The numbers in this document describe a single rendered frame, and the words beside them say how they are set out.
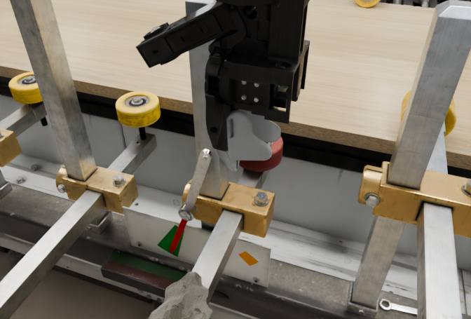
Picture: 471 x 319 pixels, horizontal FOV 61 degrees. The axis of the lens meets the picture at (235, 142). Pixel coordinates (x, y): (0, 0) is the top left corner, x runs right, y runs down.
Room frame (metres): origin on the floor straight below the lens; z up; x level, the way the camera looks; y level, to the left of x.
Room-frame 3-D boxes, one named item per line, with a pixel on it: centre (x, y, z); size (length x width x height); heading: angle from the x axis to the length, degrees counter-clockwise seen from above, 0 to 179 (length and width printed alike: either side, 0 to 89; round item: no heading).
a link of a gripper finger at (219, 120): (0.34, 0.01, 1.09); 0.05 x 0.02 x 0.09; 160
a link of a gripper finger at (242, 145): (0.33, -0.01, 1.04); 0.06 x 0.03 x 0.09; 70
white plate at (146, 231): (0.44, 0.07, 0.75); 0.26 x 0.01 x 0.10; 70
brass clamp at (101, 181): (0.53, 0.25, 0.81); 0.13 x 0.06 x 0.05; 70
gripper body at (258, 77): (0.35, -0.02, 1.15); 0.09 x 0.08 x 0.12; 70
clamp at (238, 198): (0.45, 0.01, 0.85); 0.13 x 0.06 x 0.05; 70
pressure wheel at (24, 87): (0.73, 0.42, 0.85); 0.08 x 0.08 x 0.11
